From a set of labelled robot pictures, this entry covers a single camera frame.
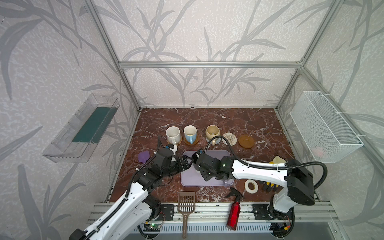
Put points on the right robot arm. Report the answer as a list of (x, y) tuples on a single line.
[(299, 181)]

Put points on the yellow black work glove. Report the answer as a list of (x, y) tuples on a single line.
[(267, 186)]

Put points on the red spray bottle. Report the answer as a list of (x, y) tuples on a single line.
[(235, 209)]

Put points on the white tape roll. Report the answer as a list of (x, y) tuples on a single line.
[(251, 186)]

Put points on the brown wooden coaster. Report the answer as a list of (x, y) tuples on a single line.
[(188, 143), (246, 141)]

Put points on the woven rattan coaster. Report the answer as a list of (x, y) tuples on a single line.
[(175, 141)]

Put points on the white rainbow rope coaster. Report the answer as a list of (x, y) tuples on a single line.
[(231, 138)]

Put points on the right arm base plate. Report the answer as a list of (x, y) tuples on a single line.
[(262, 212)]

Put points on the white speckled mug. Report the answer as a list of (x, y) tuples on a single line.
[(172, 132)]

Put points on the beige ceramic mug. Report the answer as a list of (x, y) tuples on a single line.
[(211, 132)]

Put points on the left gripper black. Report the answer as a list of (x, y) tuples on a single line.
[(180, 162)]

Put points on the purple small object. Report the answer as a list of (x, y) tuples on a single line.
[(143, 157)]

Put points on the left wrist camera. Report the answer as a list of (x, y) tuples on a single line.
[(172, 148)]

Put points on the white and blue mug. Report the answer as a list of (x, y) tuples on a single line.
[(190, 133)]

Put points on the pink object in basket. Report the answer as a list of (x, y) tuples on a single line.
[(319, 153)]

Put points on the lilac plastic tray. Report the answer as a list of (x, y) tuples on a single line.
[(193, 178)]

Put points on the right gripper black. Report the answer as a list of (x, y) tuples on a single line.
[(199, 162)]

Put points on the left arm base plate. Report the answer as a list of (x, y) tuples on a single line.
[(164, 212)]

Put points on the clear plastic wall shelf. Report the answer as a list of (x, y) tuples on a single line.
[(62, 149)]

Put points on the brown litter scoop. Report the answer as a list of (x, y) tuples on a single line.
[(186, 206)]

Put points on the green sponge pad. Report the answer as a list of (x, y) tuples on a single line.
[(95, 126)]

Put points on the white wire basket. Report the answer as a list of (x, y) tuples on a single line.
[(321, 125)]

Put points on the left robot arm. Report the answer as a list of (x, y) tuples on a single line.
[(136, 205)]

